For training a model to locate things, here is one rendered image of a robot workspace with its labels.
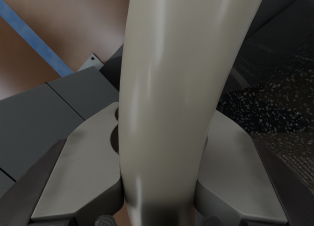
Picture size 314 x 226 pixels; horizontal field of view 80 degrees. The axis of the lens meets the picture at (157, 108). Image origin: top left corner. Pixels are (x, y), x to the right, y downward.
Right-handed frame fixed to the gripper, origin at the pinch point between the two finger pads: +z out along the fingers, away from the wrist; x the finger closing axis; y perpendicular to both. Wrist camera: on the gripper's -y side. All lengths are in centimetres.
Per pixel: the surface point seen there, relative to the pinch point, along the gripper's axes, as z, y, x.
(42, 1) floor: 114, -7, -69
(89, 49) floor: 107, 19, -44
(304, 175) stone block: 21, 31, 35
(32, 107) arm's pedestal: 48, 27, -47
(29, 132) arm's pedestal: 39, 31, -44
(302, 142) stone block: 19.2, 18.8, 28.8
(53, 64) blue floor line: 111, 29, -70
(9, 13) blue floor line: 118, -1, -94
